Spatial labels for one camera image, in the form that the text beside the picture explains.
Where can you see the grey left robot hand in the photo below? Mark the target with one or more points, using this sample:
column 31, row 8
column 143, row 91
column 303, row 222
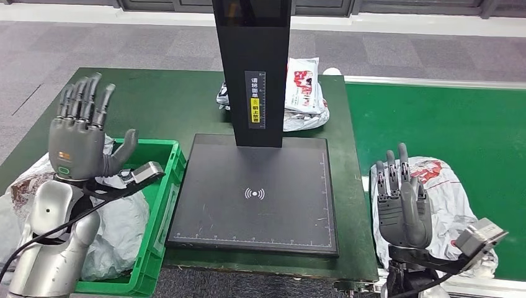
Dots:
column 76, row 148

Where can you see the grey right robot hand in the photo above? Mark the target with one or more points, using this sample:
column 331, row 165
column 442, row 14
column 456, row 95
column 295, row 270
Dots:
column 394, row 218

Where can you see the grey parcel bag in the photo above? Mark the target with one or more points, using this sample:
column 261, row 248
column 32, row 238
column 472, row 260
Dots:
column 448, row 205
column 119, row 230
column 306, row 121

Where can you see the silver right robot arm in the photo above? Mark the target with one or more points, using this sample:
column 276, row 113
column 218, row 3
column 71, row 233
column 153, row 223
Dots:
column 407, row 284

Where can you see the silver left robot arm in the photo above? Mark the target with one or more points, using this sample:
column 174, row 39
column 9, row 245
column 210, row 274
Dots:
column 53, row 255

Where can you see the grey parcel bag, red print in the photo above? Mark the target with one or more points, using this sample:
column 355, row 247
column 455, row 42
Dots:
column 448, row 205

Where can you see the black inbound scanning machine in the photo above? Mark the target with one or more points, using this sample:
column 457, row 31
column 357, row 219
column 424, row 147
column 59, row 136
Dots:
column 287, row 205

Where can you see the crumpled grey parcel bag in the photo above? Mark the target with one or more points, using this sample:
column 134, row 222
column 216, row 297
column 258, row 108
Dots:
column 306, row 121

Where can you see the flat white parcel, red print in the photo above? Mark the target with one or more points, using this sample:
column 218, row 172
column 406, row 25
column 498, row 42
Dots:
column 302, row 96

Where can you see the black and white parcel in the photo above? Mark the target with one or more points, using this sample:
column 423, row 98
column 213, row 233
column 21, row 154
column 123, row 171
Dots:
column 222, row 96

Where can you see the green plastic crate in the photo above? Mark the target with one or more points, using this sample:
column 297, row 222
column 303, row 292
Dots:
column 172, row 164

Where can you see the black yellow ruler label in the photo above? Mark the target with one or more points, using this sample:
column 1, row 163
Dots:
column 255, row 84

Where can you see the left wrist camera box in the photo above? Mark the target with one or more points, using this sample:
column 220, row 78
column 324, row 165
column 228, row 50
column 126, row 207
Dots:
column 148, row 172

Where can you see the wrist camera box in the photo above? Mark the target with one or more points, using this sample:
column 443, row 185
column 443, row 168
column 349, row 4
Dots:
column 481, row 238
column 148, row 172

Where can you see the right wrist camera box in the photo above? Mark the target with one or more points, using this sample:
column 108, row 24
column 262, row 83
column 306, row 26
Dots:
column 481, row 238

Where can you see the dark metal window frame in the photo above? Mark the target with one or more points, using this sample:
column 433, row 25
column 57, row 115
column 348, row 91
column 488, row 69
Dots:
column 164, row 4

